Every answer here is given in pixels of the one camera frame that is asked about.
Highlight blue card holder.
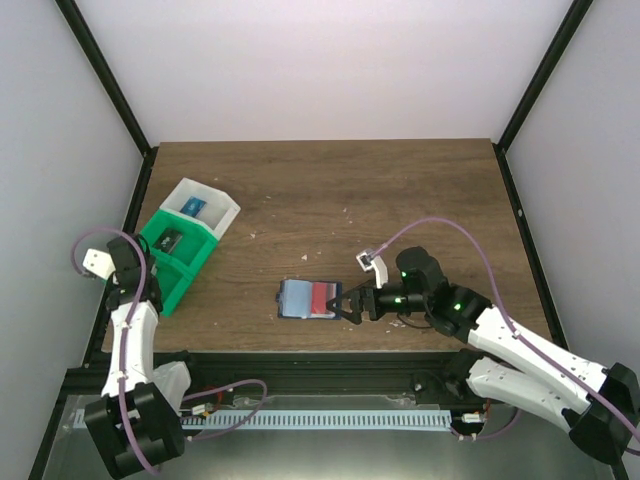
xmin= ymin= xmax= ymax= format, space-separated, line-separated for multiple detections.
xmin=275 ymin=279 xmax=342 ymax=320

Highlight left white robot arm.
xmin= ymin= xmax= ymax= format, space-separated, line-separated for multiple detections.
xmin=83 ymin=234 xmax=191 ymax=479

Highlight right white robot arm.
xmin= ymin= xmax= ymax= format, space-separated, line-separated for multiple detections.
xmin=326 ymin=247 xmax=639 ymax=465

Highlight black VIP card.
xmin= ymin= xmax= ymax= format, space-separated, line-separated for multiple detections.
xmin=153 ymin=228 xmax=182 ymax=254

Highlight blue card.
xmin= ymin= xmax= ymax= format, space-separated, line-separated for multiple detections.
xmin=180 ymin=196 xmax=207 ymax=218

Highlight green bin lower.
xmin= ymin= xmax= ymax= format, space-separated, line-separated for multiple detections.
xmin=154 ymin=252 xmax=193 ymax=317

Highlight green bin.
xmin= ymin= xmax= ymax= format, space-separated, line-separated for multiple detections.
xmin=154 ymin=252 xmax=193 ymax=317
xmin=140 ymin=210 xmax=218 ymax=276

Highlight green bin upper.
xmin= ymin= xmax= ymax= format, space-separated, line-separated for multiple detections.
xmin=140 ymin=210 xmax=218 ymax=276

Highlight white plastic bin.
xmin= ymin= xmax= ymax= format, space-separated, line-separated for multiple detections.
xmin=159 ymin=178 xmax=241 ymax=240

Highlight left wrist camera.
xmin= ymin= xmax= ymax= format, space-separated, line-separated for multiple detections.
xmin=82 ymin=248 xmax=116 ymax=280

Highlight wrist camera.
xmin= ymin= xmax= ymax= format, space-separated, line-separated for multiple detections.
xmin=356 ymin=249 xmax=389 ymax=289
xmin=82 ymin=248 xmax=116 ymax=280

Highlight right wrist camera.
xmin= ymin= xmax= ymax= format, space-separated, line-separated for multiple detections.
xmin=356 ymin=249 xmax=389 ymax=289

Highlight black aluminium front rail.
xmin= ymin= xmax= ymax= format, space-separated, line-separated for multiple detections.
xmin=174 ymin=352 xmax=481 ymax=406

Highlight light blue slotted cable duct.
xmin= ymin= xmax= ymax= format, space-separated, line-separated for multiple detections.
xmin=73 ymin=409 xmax=454 ymax=431

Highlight left black frame post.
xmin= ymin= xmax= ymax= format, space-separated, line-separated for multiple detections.
xmin=55 ymin=0 xmax=152 ymax=157

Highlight black frame post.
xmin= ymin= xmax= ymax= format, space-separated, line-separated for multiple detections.
xmin=493 ymin=0 xmax=593 ymax=155
xmin=55 ymin=0 xmax=152 ymax=157

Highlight right black frame post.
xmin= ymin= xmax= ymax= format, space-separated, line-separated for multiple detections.
xmin=493 ymin=0 xmax=593 ymax=155

